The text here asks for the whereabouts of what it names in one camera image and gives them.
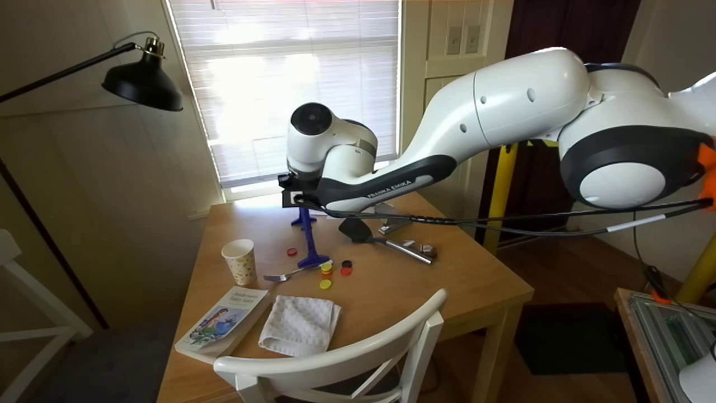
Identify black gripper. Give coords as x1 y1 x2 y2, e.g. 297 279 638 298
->
278 170 325 213

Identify paper cup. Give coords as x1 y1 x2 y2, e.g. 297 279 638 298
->
219 238 260 290

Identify white window blinds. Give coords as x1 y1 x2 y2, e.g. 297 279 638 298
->
162 0 401 189

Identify white folded cloth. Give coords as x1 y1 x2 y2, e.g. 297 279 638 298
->
257 293 342 358

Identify paperback book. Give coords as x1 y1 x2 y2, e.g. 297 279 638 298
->
172 286 270 366

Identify white wooden chair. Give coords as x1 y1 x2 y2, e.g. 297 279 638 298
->
210 286 449 403
0 226 95 403

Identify black floor lamp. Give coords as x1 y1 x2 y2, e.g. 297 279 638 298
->
0 30 185 332

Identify black floor mat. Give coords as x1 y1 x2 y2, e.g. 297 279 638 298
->
511 300 633 376

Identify dark brown door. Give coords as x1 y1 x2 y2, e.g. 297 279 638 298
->
476 0 643 244

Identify metal framed box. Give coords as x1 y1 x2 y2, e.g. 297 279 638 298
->
612 286 716 403

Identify white rounded object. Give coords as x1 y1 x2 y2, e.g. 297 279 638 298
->
677 354 716 403

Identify grey spatula with metal handle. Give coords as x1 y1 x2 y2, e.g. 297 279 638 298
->
337 213 438 269

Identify yellow metal post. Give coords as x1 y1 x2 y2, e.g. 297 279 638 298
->
674 234 716 304
481 142 521 253

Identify black cable bundle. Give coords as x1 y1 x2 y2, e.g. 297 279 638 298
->
349 198 716 242

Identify orange plastic bracket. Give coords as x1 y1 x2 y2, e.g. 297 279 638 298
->
695 142 716 210

